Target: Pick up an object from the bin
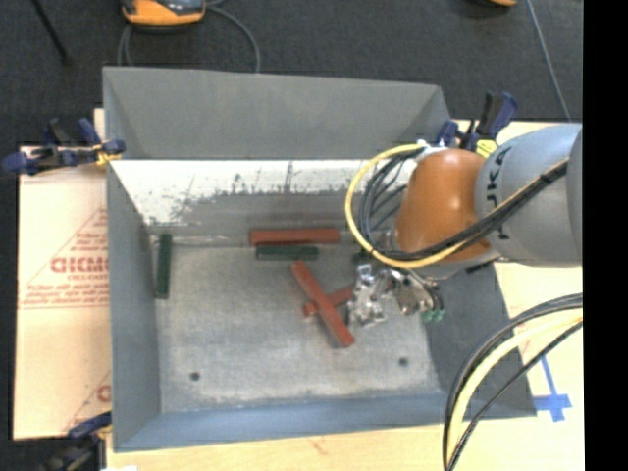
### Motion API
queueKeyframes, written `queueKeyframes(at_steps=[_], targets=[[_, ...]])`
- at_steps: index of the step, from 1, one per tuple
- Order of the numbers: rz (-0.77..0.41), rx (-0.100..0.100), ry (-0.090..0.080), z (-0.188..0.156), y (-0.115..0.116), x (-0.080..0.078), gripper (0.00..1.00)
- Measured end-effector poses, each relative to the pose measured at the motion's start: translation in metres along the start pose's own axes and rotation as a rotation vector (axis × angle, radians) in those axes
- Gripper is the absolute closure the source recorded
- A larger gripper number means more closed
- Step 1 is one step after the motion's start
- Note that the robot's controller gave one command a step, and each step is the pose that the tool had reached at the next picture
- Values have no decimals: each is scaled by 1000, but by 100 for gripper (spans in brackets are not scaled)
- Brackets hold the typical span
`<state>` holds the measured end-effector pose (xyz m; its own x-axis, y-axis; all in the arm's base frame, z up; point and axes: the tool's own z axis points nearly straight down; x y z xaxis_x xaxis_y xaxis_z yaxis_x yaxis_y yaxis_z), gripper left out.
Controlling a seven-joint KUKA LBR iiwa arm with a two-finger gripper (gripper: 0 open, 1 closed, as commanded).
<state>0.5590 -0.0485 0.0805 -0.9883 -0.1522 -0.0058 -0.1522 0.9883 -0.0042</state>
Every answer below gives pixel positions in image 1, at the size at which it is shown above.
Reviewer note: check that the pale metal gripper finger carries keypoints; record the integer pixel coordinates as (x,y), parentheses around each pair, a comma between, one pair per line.
(368,311)
(365,278)

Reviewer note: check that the red-brown flat block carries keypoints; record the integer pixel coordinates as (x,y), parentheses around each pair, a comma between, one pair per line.
(321,304)
(341,296)
(294,237)

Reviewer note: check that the dark green flat block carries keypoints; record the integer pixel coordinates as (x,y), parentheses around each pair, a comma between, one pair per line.
(164,268)
(287,252)

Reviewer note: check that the grey metal bin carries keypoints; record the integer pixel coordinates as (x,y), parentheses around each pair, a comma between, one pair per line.
(255,341)

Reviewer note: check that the brown cardboard board red print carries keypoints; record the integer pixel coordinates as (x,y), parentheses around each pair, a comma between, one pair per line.
(59,351)

